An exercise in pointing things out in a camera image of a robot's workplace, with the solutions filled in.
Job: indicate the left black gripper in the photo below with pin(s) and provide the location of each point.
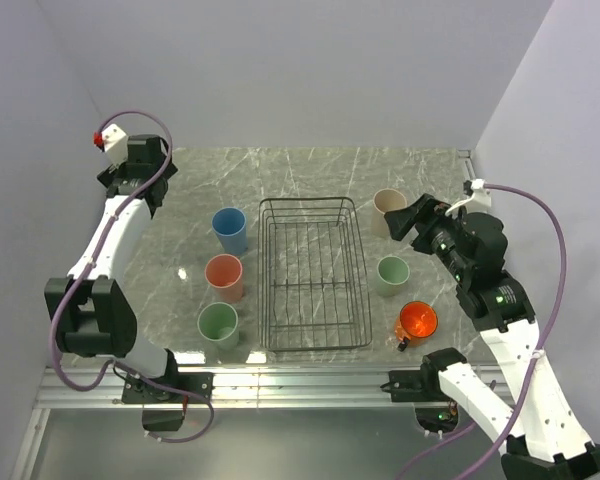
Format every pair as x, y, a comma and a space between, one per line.
169, 171

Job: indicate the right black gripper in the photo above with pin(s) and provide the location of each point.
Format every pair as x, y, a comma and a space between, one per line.
401, 220

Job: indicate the blue plastic cup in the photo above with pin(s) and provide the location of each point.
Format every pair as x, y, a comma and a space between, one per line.
229, 225

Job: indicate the pink plastic cup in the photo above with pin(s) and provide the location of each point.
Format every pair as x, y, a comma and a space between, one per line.
224, 273

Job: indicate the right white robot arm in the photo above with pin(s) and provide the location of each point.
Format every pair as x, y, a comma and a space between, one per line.
540, 436

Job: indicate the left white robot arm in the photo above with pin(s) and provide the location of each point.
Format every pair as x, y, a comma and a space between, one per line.
90, 316

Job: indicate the green cup right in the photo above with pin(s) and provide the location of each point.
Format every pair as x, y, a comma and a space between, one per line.
392, 275

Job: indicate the green cup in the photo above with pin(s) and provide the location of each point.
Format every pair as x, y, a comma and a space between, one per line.
218, 323
392, 275

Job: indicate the orange transparent mug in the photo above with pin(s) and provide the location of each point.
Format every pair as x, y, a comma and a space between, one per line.
416, 322

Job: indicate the green cup left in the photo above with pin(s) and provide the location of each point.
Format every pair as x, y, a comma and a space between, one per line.
218, 323

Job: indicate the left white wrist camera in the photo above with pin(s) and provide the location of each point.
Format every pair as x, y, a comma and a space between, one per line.
112, 141

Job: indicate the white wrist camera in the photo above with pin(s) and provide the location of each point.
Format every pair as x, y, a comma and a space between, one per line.
112, 141
477, 199

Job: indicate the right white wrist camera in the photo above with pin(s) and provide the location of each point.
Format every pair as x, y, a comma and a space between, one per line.
477, 199

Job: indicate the black wire dish rack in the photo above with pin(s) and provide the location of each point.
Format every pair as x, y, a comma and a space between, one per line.
313, 293

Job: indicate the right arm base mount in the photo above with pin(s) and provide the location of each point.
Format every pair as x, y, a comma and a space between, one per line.
434, 411

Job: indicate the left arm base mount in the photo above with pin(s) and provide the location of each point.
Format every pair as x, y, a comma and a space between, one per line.
165, 405

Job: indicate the aluminium rail frame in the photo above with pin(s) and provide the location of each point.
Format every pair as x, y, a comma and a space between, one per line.
265, 422

